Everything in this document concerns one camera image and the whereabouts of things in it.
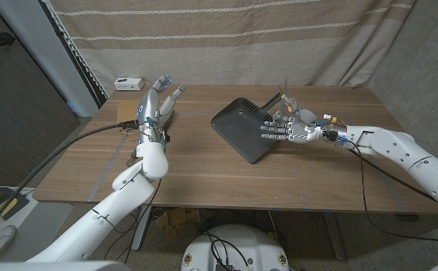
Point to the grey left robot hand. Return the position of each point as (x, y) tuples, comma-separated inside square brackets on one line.
[(151, 109)]

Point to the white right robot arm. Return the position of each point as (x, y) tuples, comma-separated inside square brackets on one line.
[(403, 154)]

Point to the black hand brush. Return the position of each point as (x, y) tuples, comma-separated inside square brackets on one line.
[(168, 118)]

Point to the black strip with white trim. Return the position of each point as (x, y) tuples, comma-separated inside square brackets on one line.
[(79, 60)]

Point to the grey table leg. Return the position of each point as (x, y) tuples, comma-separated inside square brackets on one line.
[(333, 233)]

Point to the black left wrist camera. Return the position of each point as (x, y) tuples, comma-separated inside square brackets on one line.
[(165, 138)]

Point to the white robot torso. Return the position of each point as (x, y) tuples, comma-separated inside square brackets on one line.
[(238, 244)]

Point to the brown paper bag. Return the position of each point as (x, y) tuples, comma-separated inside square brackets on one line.
[(128, 111)]

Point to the white table leg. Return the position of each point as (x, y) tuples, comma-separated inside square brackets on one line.
[(142, 229)]

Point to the beige striped curtain backdrop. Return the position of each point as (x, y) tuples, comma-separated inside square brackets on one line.
[(222, 49)]

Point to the black plastic dustpan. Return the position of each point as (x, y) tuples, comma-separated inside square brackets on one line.
[(241, 130)]

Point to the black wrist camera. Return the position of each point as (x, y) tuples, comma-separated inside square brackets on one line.
[(165, 138), (331, 135)]

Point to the grey floor mat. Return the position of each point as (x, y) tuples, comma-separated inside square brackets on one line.
[(49, 218)]

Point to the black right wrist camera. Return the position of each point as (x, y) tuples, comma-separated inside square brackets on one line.
[(331, 135)]

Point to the brown cardboard scraps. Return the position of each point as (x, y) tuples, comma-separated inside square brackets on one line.
[(177, 218)]

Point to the white power strip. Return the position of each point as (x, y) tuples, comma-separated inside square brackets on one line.
[(128, 83)]

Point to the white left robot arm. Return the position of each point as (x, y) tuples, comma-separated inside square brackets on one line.
[(117, 211)]

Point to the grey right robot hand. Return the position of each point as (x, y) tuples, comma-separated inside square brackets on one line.
[(298, 130)]

